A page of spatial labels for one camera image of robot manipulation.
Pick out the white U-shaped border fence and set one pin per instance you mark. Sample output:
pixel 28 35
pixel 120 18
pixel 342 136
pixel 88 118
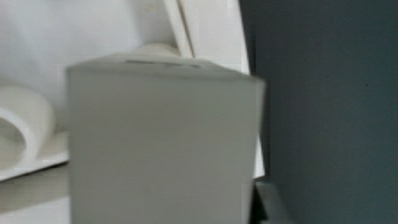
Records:
pixel 209 32

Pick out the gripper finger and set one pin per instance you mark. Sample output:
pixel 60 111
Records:
pixel 271 210

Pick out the white chair seat block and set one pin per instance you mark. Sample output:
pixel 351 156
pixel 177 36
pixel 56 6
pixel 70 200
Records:
pixel 58 32

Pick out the white chair leg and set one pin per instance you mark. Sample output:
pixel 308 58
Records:
pixel 164 124

